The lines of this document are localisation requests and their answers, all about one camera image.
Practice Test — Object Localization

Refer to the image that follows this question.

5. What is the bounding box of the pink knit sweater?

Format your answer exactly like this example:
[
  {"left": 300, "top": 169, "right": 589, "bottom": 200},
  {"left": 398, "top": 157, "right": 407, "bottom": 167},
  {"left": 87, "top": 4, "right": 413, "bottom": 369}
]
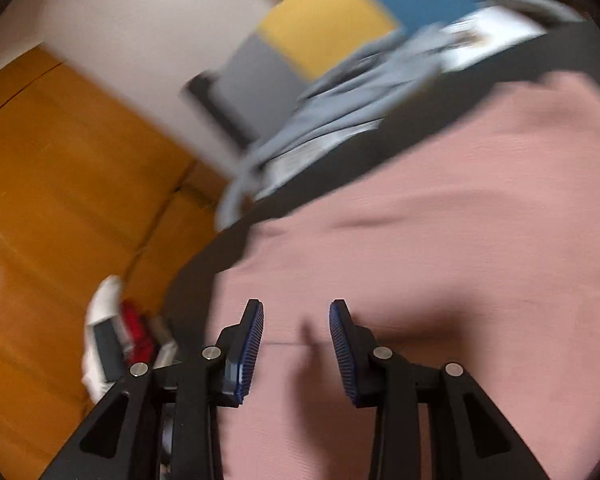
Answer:
[{"left": 208, "top": 73, "right": 600, "bottom": 479}]

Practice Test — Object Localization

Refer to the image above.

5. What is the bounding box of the light grey folded garment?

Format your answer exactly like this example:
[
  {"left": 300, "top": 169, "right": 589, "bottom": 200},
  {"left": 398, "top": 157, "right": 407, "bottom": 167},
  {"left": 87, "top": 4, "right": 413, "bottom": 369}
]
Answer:
[{"left": 148, "top": 316, "right": 178, "bottom": 368}]

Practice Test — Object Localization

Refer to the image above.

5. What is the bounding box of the red folded garment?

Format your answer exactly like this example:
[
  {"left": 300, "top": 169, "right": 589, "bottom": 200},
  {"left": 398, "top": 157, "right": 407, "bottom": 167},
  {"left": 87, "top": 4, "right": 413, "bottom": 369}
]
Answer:
[{"left": 121, "top": 299, "right": 158, "bottom": 366}]

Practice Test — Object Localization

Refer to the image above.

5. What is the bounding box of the light blue grey hoodie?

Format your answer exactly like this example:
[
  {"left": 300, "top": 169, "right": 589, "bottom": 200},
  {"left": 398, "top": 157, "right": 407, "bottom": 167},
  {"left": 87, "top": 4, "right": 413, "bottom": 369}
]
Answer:
[{"left": 239, "top": 22, "right": 462, "bottom": 181}]

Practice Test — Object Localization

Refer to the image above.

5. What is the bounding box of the grey yellow blue chair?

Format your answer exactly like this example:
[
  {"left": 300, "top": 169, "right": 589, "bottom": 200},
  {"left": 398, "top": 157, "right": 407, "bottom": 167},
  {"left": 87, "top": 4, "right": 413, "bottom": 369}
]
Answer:
[{"left": 186, "top": 0, "right": 583, "bottom": 229}]

